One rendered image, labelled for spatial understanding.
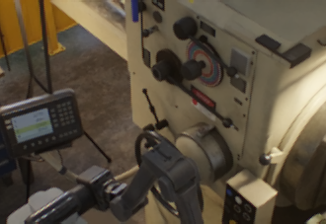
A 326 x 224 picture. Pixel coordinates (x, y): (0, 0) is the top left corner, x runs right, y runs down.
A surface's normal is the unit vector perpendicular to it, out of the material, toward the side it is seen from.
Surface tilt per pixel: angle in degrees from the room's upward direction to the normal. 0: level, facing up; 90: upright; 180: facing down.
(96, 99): 0
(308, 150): 58
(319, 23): 0
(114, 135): 0
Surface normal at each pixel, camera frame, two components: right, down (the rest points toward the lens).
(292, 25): 0.00, -0.73
